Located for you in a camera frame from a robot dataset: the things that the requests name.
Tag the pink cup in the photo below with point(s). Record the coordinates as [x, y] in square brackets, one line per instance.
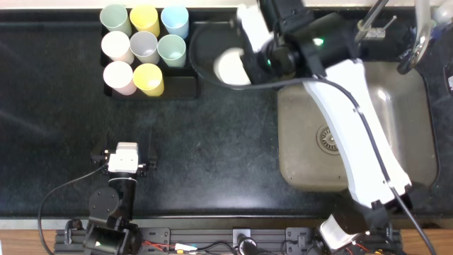
[118, 76]
[115, 45]

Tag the steel sink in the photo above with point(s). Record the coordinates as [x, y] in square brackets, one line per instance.
[403, 117]

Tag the yellow cup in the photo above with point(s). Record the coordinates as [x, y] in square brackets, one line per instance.
[148, 78]
[143, 18]

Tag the steel tap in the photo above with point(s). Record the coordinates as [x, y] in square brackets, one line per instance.
[423, 32]

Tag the grey cup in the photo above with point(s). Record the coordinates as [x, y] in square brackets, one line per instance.
[143, 45]

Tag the white cup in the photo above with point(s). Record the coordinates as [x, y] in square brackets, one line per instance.
[230, 67]

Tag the green cup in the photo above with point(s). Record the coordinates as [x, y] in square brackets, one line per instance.
[114, 17]
[172, 49]

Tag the black tray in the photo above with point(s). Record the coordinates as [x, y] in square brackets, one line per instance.
[180, 86]

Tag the blue cup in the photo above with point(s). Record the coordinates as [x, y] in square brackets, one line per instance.
[175, 19]

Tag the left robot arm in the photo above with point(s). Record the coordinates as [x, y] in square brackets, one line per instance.
[117, 209]

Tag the mounting rail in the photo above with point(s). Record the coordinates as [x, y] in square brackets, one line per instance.
[212, 241]

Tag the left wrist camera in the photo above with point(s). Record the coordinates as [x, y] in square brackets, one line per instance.
[123, 157]

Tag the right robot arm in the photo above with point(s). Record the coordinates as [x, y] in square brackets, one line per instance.
[354, 134]

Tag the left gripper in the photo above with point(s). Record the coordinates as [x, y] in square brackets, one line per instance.
[142, 170]

